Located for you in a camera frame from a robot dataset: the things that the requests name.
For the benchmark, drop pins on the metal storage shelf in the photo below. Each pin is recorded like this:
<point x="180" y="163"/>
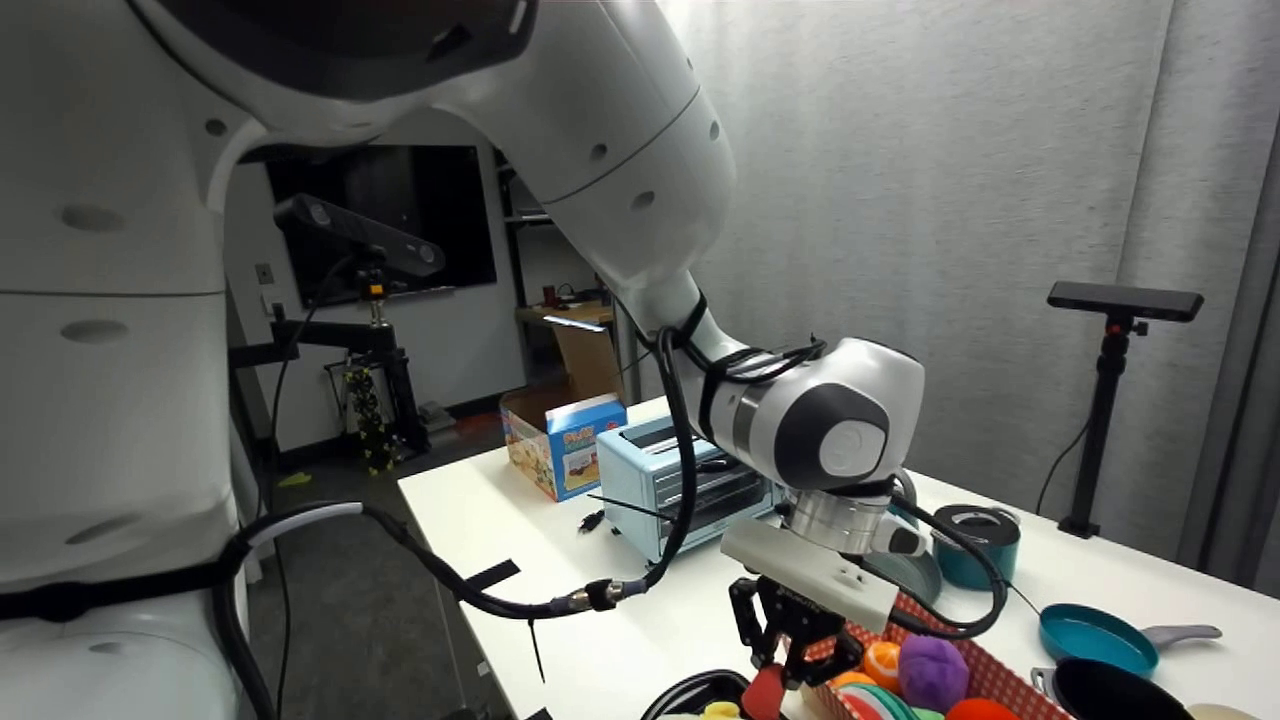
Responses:
<point x="535" y="253"/>

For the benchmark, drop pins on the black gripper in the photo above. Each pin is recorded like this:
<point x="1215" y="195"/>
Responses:
<point x="805" y="623"/>

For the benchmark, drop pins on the light blue toaster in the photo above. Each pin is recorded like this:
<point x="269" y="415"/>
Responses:
<point x="642" y="467"/>

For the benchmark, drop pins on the orange checkered cardboard box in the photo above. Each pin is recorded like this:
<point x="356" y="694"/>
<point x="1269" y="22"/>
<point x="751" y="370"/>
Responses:
<point x="1012" y="680"/>

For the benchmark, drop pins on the purple plush toy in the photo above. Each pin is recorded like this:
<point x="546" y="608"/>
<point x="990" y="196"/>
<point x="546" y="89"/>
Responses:
<point x="933" y="668"/>

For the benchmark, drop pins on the red-orange plush toy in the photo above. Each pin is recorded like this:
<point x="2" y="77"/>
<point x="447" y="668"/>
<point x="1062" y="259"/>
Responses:
<point x="980" y="709"/>

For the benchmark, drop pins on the blue orange carton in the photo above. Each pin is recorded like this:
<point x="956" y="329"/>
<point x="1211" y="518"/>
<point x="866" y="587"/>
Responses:
<point x="582" y="453"/>

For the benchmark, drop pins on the orange plush toy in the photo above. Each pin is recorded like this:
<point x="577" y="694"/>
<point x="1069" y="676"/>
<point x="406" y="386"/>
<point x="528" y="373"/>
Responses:
<point x="880" y="660"/>

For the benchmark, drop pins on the black monitor screen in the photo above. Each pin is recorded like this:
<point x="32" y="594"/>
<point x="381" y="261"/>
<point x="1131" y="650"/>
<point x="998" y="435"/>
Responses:
<point x="440" y="202"/>

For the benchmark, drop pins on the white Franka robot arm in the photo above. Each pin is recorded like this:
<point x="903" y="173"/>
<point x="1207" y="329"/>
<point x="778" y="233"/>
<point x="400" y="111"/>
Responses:
<point x="600" y="120"/>

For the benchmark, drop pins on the teal toy pan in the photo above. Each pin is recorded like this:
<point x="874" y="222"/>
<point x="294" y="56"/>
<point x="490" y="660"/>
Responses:
<point x="1094" y="641"/>

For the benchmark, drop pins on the small yellow toy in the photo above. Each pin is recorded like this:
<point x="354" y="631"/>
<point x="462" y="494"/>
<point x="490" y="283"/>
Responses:
<point x="720" y="715"/>

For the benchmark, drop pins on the teal cup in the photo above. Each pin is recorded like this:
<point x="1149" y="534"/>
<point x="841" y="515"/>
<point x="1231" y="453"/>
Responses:
<point x="961" y="562"/>

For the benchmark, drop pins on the brown cardboard box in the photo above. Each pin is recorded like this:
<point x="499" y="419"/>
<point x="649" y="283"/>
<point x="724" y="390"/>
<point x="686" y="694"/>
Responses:
<point x="586" y="354"/>

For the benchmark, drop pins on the black bowl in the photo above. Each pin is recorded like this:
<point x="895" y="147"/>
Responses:
<point x="665" y="697"/>

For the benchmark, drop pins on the black camera stand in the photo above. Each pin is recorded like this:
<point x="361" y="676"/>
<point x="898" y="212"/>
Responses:
<point x="385" y="360"/>
<point x="1099" y="443"/>

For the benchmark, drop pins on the grey curtain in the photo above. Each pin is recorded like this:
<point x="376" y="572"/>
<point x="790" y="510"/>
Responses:
<point x="933" y="202"/>

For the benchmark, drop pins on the black tape strip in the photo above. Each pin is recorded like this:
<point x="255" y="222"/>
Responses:
<point x="490" y="579"/>

